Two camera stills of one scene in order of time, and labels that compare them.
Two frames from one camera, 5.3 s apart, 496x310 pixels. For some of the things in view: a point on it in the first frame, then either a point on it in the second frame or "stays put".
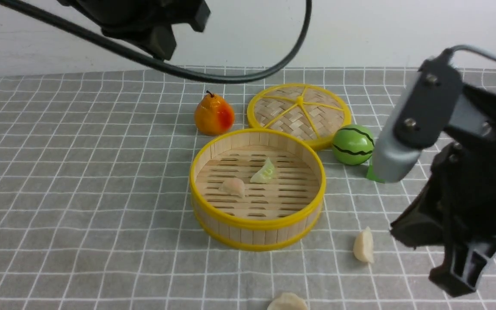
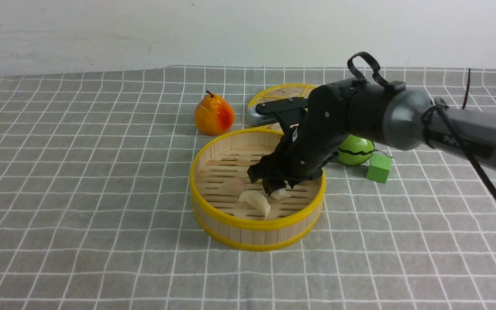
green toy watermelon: x=353 y=144 stays put
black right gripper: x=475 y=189 → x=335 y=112
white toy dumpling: x=363 y=245 → x=280 y=193
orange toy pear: x=213 y=116 stays put
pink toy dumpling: x=233 y=185 stays put
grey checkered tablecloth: x=82 y=200 stays put
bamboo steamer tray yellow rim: x=256 y=189 stays put
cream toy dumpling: x=288 y=301 → x=256 y=199
